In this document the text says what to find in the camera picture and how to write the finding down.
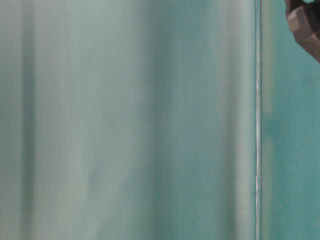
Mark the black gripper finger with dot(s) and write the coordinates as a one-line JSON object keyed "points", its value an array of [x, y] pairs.
{"points": [[303, 20]]}

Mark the teal green backdrop curtain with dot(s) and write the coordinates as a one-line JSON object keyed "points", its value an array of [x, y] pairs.
{"points": [[158, 120]]}

